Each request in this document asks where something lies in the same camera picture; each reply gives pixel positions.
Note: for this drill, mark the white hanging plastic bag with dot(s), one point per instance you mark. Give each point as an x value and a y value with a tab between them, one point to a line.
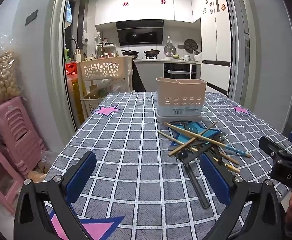
84	36

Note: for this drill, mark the red plastic basket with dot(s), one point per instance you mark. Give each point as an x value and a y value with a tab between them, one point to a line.
70	68

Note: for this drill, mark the white upper cabinets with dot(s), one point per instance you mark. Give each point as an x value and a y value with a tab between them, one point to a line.
146	5

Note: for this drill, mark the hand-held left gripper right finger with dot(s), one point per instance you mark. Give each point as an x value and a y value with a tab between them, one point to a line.
214	180

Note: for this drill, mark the black wok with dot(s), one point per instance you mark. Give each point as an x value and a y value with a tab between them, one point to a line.
130	52

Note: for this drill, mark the kitchen faucet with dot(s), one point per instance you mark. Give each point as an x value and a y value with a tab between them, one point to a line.
73	43

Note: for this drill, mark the yellow cooking oil bottle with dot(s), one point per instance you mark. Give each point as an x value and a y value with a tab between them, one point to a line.
74	95

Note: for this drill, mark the beige plastic utensil holder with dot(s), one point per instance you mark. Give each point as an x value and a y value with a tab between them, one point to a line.
179	97

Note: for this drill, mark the dark clear plastic spoon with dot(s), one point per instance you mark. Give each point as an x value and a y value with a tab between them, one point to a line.
192	130
198	187
221	137
217	155

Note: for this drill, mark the wooden chopstick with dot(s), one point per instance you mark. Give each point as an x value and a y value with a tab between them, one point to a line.
186	145
166	135
232	168
229	158
198	135

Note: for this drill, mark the knife block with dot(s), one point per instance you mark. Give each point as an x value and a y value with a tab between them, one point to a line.
77	55

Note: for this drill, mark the dark wall switch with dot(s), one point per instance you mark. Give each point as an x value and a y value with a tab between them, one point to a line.
32	17

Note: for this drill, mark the black lidded pot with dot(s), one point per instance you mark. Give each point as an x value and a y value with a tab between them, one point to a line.
151	52

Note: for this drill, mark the green plastic basket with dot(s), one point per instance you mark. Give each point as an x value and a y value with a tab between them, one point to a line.
66	53

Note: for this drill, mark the white enamel pot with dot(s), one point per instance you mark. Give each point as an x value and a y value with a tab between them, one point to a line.
187	57

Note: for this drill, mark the clear plastic food bag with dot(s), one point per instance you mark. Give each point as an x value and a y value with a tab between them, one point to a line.
43	165

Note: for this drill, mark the beige flower-hole storage trolley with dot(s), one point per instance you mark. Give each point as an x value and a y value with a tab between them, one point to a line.
105	77

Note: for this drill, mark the round dark mould pan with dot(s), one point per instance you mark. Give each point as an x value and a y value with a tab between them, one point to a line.
190	45

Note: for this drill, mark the black range hood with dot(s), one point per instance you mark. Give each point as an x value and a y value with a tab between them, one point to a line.
139	33

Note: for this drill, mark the grey checked star tablecloth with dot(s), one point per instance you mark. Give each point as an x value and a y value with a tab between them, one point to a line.
135	160

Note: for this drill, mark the black built-in oven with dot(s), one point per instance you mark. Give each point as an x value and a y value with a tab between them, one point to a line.
179	71

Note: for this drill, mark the white refrigerator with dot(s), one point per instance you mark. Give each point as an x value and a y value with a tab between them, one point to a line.
218	35

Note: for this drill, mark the clear bag of beige nuts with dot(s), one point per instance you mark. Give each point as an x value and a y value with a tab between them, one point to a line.
4	77

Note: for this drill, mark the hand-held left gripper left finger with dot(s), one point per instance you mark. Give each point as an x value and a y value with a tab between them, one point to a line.
82	177

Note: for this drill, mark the round hanging strainer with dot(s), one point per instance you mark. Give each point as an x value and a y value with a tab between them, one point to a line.
169	49

